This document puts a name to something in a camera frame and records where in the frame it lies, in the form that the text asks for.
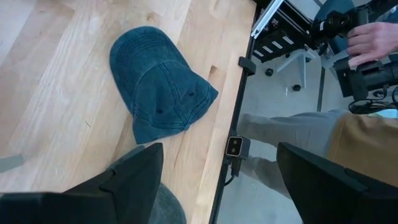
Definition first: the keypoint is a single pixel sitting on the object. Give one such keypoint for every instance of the black equipment box white labels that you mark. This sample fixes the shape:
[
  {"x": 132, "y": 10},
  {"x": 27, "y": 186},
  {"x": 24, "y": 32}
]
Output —
[{"x": 286, "y": 34}]

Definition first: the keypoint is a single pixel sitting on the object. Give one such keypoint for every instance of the grey-green cotton cap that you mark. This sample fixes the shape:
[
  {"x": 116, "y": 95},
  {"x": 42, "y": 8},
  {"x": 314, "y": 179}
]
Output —
[{"x": 169, "y": 208}]

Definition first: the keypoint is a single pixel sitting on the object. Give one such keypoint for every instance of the black aluminium table frame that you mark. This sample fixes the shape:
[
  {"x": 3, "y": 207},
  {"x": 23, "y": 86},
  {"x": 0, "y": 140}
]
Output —
[{"x": 236, "y": 109}]

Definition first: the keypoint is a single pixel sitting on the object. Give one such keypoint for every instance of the black edge clamp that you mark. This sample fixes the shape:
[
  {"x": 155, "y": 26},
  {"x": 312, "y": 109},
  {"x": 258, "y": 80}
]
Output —
[{"x": 247, "y": 65}]

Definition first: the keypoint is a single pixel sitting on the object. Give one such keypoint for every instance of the person's hand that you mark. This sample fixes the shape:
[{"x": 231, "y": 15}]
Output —
[{"x": 373, "y": 40}]

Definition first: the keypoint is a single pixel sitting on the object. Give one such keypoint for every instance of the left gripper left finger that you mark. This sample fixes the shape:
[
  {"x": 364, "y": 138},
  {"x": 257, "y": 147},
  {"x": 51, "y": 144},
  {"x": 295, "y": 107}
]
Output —
[{"x": 118, "y": 199}]

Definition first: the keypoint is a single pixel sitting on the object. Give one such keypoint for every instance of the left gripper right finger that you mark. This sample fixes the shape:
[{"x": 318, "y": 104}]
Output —
[{"x": 326, "y": 196}]

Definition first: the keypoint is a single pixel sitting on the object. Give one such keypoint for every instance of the person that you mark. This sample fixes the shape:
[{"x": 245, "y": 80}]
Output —
[{"x": 363, "y": 146}]

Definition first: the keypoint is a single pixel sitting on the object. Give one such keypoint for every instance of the silver aluminium extrusion bar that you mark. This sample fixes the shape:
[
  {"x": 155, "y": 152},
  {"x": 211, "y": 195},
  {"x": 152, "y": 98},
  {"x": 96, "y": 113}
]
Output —
[{"x": 267, "y": 18}]

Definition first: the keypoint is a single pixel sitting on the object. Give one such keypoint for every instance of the person's leg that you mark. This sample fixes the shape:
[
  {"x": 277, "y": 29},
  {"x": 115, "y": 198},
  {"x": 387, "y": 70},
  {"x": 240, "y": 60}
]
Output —
[
  {"x": 295, "y": 127},
  {"x": 267, "y": 174}
]

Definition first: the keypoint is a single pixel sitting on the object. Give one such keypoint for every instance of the blue denim cap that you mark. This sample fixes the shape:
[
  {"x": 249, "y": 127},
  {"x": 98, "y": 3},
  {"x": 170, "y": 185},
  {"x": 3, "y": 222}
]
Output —
[{"x": 155, "y": 84}]

